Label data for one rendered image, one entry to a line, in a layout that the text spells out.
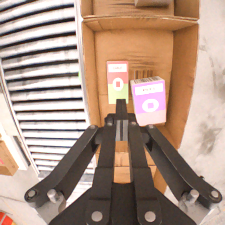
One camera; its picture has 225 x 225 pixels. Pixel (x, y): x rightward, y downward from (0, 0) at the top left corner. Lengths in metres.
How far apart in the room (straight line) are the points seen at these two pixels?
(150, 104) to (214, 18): 1.45
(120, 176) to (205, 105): 1.39
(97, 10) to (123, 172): 0.75
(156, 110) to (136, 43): 0.25
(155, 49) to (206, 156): 2.11
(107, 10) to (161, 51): 0.23
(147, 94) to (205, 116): 1.52
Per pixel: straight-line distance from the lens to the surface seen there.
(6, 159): 1.19
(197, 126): 1.95
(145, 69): 0.51
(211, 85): 1.81
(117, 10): 0.52
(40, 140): 0.97
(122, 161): 0.73
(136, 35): 0.51
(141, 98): 0.47
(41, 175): 1.17
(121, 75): 0.49
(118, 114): 0.16
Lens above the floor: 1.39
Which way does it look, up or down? 65 degrees down
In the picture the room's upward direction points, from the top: 176 degrees counter-clockwise
